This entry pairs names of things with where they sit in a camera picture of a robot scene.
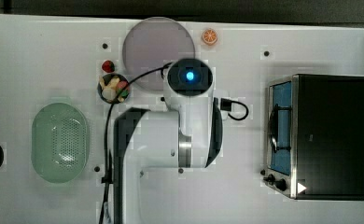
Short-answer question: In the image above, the purple round plate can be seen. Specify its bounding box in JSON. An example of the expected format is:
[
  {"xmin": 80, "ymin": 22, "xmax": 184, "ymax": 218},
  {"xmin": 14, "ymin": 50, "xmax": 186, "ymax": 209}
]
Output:
[{"xmin": 122, "ymin": 17, "xmax": 195, "ymax": 79}]

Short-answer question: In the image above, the orange slice toy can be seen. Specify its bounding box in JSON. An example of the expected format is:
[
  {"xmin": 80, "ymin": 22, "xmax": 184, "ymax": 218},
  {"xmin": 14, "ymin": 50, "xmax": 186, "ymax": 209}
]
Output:
[{"xmin": 202, "ymin": 28, "xmax": 217, "ymax": 46}]

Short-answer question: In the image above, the red toy strawberry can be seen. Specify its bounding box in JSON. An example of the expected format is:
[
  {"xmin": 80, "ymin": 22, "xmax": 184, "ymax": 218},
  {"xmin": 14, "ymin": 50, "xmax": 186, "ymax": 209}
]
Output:
[{"xmin": 102, "ymin": 60, "xmax": 115, "ymax": 73}]

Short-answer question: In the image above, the dark bowl of toy food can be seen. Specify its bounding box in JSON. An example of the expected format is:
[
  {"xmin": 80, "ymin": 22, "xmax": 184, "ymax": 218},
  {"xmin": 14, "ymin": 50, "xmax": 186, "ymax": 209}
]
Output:
[{"xmin": 97, "ymin": 74, "xmax": 130, "ymax": 104}]

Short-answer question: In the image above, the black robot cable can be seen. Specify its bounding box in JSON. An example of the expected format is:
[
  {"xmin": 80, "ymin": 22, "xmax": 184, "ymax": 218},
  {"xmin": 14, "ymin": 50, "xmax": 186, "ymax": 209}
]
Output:
[{"xmin": 97, "ymin": 62, "xmax": 174, "ymax": 224}]

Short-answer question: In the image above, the green perforated oval basket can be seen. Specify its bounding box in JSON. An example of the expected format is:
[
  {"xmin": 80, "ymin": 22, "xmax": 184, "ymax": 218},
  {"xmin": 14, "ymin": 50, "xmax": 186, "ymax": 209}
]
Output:
[{"xmin": 31, "ymin": 103, "xmax": 90, "ymax": 183}]

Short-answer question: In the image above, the black toaster oven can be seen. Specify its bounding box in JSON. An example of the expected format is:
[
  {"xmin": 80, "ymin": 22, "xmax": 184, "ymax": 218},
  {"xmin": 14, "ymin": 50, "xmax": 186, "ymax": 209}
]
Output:
[{"xmin": 260, "ymin": 74, "xmax": 364, "ymax": 201}]

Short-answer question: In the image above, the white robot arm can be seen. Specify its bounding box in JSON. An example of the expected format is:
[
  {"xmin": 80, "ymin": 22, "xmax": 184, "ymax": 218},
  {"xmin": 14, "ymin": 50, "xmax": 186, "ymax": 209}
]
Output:
[{"xmin": 113, "ymin": 58, "xmax": 223, "ymax": 224}]

